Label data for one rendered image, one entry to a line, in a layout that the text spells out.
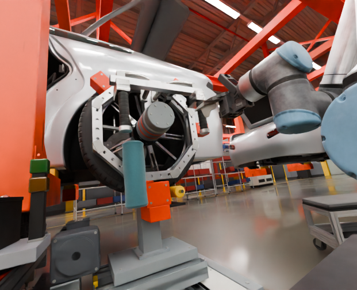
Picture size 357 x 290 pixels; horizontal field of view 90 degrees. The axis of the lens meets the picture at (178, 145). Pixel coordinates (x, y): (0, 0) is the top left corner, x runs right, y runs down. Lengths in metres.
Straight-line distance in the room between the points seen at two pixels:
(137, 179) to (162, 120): 0.27
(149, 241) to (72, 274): 0.34
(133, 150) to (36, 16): 0.68
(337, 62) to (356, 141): 0.29
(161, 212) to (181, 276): 0.30
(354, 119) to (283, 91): 0.20
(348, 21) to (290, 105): 0.22
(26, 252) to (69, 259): 0.39
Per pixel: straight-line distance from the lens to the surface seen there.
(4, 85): 0.89
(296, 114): 0.48
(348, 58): 0.60
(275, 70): 0.53
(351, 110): 0.35
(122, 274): 0.93
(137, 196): 0.71
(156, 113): 0.78
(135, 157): 0.71
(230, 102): 0.65
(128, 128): 0.64
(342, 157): 0.36
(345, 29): 0.61
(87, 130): 0.95
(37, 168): 0.61
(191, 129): 1.01
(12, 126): 0.82
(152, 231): 1.03
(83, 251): 0.92
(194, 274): 1.03
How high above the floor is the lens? 0.54
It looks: 13 degrees up
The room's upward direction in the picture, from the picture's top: 7 degrees counter-clockwise
